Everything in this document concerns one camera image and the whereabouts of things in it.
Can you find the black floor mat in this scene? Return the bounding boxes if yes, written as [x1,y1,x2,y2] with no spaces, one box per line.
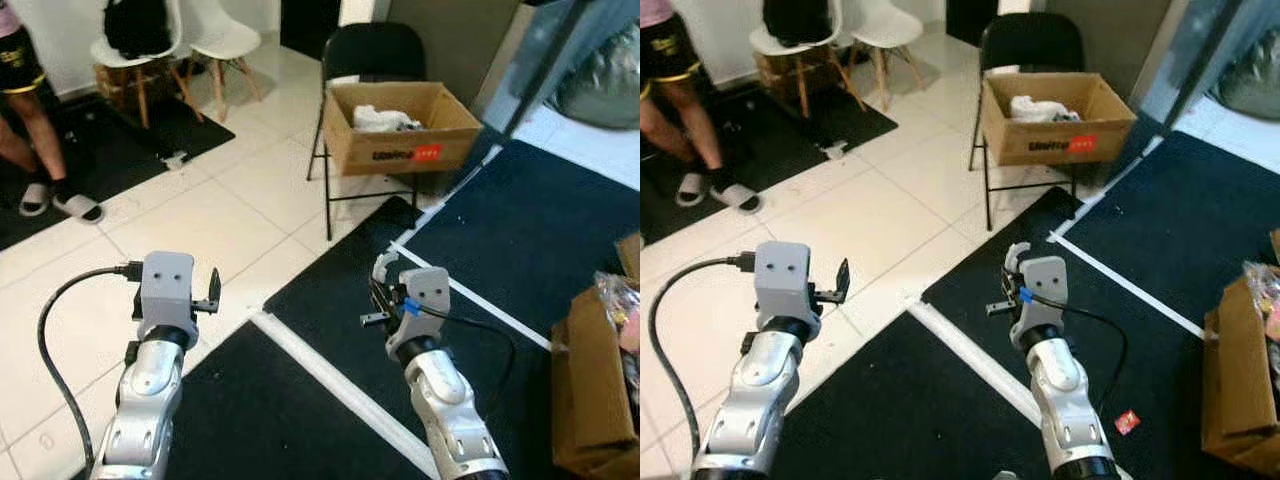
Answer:
[75,320,431,480]
[770,310,1061,480]
[640,85,898,246]
[262,195,561,480]
[1060,130,1280,331]
[920,185,1216,480]
[0,95,236,251]
[405,140,641,336]

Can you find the cardboard box red label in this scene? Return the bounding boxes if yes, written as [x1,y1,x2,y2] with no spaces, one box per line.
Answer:
[980,72,1138,167]
[322,80,484,178]

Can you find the white bag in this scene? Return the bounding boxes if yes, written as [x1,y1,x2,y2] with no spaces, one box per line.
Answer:
[1010,95,1081,124]
[352,105,421,134]

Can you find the clear bag pink contents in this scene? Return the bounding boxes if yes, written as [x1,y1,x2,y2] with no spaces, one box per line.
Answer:
[1240,260,1280,371]
[595,270,641,351]

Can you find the plain brown cardboard box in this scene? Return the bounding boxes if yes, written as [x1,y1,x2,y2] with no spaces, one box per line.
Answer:
[550,235,641,480]
[1200,230,1280,476]

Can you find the person in black shorts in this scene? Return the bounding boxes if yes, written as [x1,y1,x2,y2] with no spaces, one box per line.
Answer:
[640,0,761,213]
[0,0,106,226]

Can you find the white chair wooden legs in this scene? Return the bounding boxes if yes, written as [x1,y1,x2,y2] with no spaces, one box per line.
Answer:
[90,0,206,129]
[185,0,263,121]
[748,0,866,119]
[845,0,926,106]

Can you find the black folding chair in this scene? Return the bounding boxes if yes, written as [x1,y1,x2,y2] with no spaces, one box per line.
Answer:
[968,12,1086,231]
[305,22,431,241]

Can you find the black bag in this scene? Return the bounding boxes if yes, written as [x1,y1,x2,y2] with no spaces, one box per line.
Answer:
[763,0,836,49]
[103,0,173,59]

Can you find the grey round drum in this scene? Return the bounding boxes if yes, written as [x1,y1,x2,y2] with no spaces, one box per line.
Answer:
[555,30,641,131]
[1215,50,1280,121]

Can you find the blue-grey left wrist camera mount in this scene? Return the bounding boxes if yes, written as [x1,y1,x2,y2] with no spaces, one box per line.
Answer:
[752,241,813,326]
[138,251,199,336]

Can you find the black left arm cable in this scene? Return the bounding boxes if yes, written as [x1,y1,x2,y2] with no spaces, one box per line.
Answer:
[648,255,761,466]
[38,262,146,471]

